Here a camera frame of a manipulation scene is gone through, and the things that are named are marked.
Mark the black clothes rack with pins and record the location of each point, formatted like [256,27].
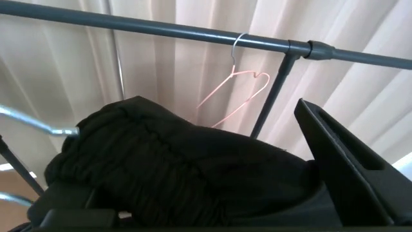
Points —
[161,29]

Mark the beige curtain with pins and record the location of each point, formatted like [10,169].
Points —
[322,19]

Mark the black shorts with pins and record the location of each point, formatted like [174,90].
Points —
[177,161]

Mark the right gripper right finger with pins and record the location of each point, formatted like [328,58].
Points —
[360,180]

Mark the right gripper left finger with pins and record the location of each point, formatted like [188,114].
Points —
[64,199]

